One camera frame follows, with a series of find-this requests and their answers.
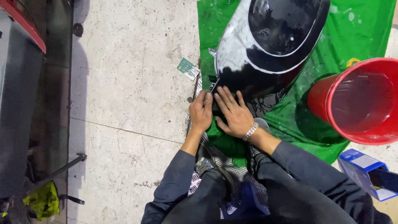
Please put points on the person's left hand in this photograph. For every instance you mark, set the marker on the person's left hand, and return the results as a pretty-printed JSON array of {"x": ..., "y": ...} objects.
[{"x": 200, "y": 113}]

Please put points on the person's right hand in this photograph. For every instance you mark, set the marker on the person's right hand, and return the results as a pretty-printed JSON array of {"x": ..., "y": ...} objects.
[{"x": 238, "y": 119}]

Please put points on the black sanding pad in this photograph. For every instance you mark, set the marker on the black sanding pad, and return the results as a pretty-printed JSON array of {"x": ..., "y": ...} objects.
[{"x": 215, "y": 109}]

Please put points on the person's right black shoe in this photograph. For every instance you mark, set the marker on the person's right black shoe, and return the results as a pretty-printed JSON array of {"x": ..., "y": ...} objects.
[{"x": 255, "y": 157}]

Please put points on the person's black shoe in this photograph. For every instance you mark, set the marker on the person's black shoe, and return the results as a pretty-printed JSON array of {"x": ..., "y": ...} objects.
[
  {"x": 217, "y": 169},
  {"x": 255, "y": 157}
]

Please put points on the green and white paper packet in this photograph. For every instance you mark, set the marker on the green and white paper packet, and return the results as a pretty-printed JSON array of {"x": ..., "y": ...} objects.
[{"x": 187, "y": 68}]

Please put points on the person's left black shoe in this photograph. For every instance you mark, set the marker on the person's left black shoe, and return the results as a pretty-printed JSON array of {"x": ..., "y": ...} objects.
[{"x": 217, "y": 169}]

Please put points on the diamond plate metal sheet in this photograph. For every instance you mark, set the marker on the diamond plate metal sheet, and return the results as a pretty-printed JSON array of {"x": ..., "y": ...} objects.
[{"x": 238, "y": 174}]

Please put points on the black glossy motorcycle body panel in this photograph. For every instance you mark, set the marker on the black glossy motorcycle body panel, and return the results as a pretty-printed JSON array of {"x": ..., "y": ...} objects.
[{"x": 267, "y": 40}]

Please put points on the red plastic bucket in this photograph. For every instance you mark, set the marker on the red plastic bucket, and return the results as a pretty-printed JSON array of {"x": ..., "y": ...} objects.
[{"x": 357, "y": 102}]

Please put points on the blue cardboard box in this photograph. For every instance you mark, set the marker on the blue cardboard box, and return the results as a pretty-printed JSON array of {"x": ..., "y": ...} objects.
[{"x": 360, "y": 165}]

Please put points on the green cloth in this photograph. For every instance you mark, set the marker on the green cloth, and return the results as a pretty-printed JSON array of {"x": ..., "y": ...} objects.
[{"x": 348, "y": 34}]

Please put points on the black metal rod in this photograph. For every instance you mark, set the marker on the black metal rod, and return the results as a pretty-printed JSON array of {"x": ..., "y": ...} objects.
[{"x": 60, "y": 170}]

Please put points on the yellow-green rag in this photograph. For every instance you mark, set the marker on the yellow-green rag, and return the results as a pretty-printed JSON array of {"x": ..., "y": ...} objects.
[{"x": 43, "y": 200}]

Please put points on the grey cabinet with red edge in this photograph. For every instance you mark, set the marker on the grey cabinet with red edge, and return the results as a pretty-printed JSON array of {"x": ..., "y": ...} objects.
[{"x": 17, "y": 93}]

